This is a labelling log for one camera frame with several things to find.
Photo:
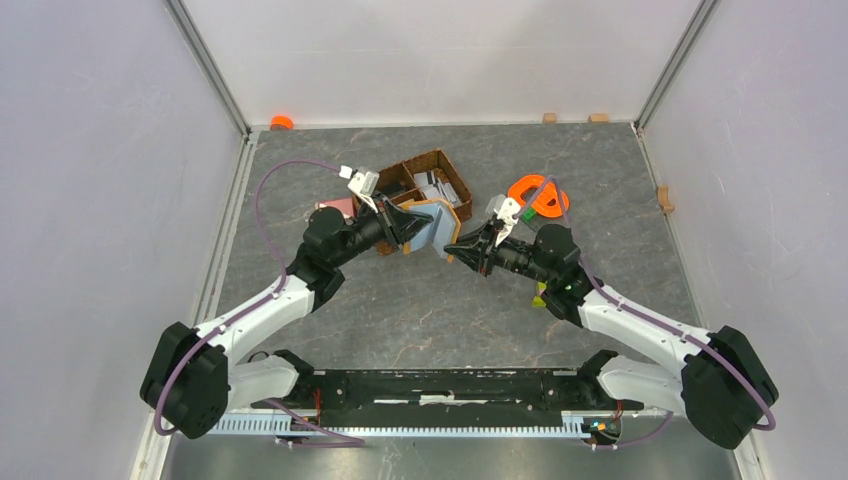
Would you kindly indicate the orange plastic ring toy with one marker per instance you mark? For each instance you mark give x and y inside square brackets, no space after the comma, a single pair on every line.
[540,194]

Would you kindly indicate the orange tape roll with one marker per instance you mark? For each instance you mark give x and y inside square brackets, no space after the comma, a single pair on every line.
[281,122]

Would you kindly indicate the pink card box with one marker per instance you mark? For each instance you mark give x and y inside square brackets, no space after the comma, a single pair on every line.
[344,205]

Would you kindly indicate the pink and green brick stack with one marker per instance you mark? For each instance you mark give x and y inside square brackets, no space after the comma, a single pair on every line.
[538,301]

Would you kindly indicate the green toy brick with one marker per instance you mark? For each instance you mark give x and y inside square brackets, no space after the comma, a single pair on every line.
[528,215]

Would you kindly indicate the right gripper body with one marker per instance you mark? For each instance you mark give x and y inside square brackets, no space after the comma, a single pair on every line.
[489,249]

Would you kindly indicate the wooden block right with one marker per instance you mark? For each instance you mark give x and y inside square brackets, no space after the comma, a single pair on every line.
[598,118]

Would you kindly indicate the silver cards pile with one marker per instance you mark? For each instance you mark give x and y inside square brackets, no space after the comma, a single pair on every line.
[432,186]

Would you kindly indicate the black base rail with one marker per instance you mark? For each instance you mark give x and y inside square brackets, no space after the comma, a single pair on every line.
[522,397]

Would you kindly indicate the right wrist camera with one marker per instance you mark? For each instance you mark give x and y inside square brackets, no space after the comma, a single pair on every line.
[505,211]

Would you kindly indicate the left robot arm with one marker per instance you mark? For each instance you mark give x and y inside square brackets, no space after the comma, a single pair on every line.
[197,374]

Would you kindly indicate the yellow leather card holder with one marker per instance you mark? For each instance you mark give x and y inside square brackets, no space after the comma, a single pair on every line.
[441,232]

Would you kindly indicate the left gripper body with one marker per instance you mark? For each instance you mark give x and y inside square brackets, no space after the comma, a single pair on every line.
[380,208]

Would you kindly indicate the brown woven basket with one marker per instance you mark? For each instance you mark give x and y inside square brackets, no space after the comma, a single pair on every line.
[397,183]

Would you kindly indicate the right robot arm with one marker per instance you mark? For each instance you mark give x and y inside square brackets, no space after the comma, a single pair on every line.
[713,378]

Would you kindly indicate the wooden clip on wall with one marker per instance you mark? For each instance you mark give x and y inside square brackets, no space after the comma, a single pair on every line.
[664,199]

